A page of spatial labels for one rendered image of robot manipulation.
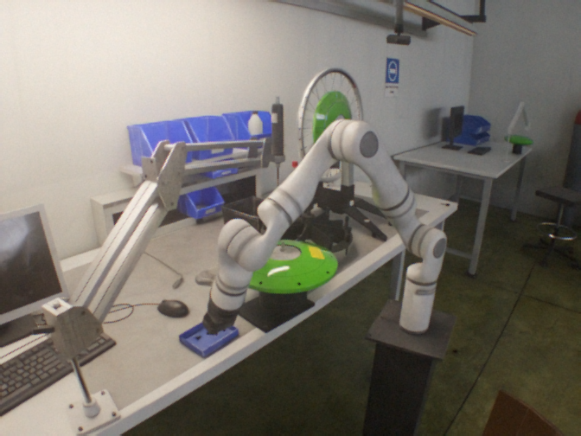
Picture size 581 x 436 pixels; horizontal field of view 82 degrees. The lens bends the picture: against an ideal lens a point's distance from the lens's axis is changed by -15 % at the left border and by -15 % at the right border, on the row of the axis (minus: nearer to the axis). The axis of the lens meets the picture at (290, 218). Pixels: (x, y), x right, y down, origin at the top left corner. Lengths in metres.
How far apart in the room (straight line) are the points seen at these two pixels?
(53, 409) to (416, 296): 0.98
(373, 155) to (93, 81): 1.20
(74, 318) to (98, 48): 1.18
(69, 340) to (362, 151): 0.67
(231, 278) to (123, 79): 1.17
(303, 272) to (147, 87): 1.12
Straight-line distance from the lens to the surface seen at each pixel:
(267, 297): 1.12
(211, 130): 1.93
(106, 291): 0.84
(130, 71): 1.76
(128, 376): 1.01
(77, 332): 0.80
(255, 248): 0.70
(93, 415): 0.93
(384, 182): 0.87
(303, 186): 0.75
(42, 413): 1.00
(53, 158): 1.65
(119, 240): 0.81
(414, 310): 1.18
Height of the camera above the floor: 1.57
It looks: 20 degrees down
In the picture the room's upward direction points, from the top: straight up
